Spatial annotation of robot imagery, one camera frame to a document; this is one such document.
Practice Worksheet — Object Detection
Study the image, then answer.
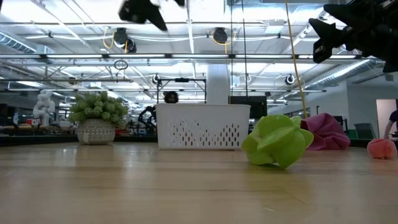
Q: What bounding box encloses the purple cloth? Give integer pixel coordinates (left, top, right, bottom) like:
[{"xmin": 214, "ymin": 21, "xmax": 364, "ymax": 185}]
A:
[{"xmin": 300, "ymin": 112, "xmax": 351, "ymax": 151}]

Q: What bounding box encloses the green potted plant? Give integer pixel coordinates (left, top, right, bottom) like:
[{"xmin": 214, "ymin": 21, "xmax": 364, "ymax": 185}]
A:
[{"xmin": 67, "ymin": 90, "xmax": 130, "ymax": 146}]

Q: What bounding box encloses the white column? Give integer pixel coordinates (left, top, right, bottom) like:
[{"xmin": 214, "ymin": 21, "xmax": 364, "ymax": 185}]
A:
[{"xmin": 206, "ymin": 63, "xmax": 231, "ymax": 105}]

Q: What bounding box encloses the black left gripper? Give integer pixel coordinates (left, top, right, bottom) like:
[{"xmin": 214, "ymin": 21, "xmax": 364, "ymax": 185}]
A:
[{"xmin": 118, "ymin": 0, "xmax": 187, "ymax": 32}]

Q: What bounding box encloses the green star fruit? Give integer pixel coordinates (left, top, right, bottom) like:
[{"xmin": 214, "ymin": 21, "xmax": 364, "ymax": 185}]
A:
[{"xmin": 241, "ymin": 114, "xmax": 315, "ymax": 170}]

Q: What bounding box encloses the yellow cable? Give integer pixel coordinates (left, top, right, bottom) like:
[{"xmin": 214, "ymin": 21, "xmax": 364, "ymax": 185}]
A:
[{"xmin": 284, "ymin": 0, "xmax": 308, "ymax": 119}]

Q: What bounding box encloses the person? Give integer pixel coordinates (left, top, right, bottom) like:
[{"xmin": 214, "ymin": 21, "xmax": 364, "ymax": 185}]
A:
[
  {"xmin": 383, "ymin": 109, "xmax": 398, "ymax": 140},
  {"xmin": 163, "ymin": 90, "xmax": 180, "ymax": 105}
]

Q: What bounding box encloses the pink ball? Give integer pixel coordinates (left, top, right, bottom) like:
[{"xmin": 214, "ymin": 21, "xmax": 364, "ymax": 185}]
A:
[{"xmin": 366, "ymin": 138, "xmax": 398, "ymax": 160}]

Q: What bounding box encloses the black stand frame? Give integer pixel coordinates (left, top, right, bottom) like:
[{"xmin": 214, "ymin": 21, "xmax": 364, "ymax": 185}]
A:
[{"xmin": 156, "ymin": 77, "xmax": 208, "ymax": 105}]

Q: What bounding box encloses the white perforated plastic basket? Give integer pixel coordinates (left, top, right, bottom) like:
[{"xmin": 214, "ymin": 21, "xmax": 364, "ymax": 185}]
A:
[{"xmin": 155, "ymin": 103, "xmax": 251, "ymax": 151}]

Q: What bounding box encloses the black metal table frame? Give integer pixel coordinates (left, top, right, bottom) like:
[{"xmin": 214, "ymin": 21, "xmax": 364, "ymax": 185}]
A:
[{"xmin": 0, "ymin": 134, "xmax": 398, "ymax": 147}]

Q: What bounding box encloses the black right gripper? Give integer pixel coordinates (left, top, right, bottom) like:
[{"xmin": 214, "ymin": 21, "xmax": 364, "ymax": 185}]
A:
[{"xmin": 308, "ymin": 0, "xmax": 398, "ymax": 74}]

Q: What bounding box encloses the dark grey chair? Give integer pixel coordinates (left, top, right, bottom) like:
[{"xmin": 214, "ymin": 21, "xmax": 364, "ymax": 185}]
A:
[{"xmin": 353, "ymin": 123, "xmax": 376, "ymax": 140}]

